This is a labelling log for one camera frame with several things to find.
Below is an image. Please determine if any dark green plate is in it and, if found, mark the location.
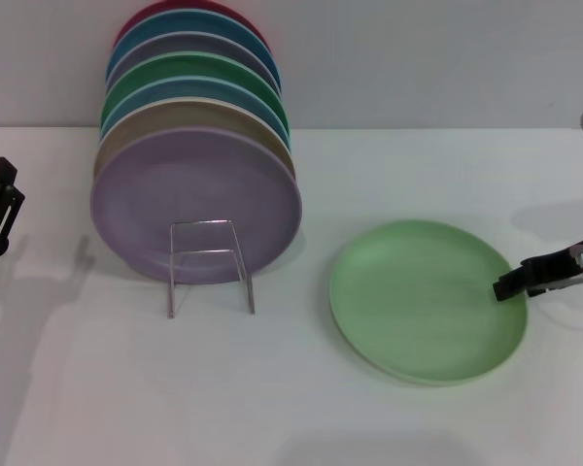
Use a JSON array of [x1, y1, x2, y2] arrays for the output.
[[100, 50, 289, 132]]

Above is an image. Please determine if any metal wire plate rack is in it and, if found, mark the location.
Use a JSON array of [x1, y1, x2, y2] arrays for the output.
[[167, 218, 257, 320]]

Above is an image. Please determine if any deep blue plate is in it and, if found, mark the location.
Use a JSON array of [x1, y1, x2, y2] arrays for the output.
[[105, 8, 283, 93]]

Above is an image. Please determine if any red plate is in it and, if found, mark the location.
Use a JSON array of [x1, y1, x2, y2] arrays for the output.
[[111, 0, 271, 52]]

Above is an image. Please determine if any tan plate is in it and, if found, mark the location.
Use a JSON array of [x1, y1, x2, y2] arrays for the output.
[[93, 96, 297, 183]]

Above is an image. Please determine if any light green plate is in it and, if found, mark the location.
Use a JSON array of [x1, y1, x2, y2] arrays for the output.
[[328, 218, 530, 388]]

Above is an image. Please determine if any right wrist cable with connector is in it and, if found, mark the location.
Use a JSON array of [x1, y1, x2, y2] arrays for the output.
[[548, 269, 583, 298]]

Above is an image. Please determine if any grey purple plate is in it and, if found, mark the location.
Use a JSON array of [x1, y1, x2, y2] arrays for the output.
[[107, 32, 281, 91]]

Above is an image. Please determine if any lavender plate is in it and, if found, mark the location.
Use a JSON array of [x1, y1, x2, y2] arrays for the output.
[[89, 126, 303, 285]]

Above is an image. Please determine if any light blue plate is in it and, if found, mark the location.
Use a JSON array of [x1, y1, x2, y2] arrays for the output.
[[100, 75, 292, 147]]

